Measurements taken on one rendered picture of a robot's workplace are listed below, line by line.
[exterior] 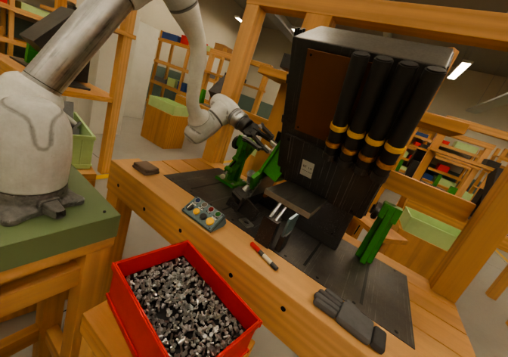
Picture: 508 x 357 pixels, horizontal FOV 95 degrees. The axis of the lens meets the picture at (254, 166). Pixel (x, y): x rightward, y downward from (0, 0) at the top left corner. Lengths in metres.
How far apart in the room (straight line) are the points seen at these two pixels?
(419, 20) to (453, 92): 9.92
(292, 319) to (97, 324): 0.49
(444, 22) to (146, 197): 1.38
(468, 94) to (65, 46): 11.08
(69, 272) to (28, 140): 0.40
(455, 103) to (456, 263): 10.01
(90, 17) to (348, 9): 1.04
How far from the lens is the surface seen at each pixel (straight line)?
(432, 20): 1.30
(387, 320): 0.94
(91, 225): 0.79
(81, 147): 1.36
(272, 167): 0.93
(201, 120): 1.08
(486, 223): 1.28
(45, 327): 1.44
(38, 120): 0.74
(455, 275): 1.33
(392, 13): 1.32
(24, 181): 0.78
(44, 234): 0.76
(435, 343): 1.06
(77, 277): 0.95
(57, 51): 0.94
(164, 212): 1.00
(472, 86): 11.30
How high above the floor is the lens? 1.38
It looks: 16 degrees down
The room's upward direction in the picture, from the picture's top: 20 degrees clockwise
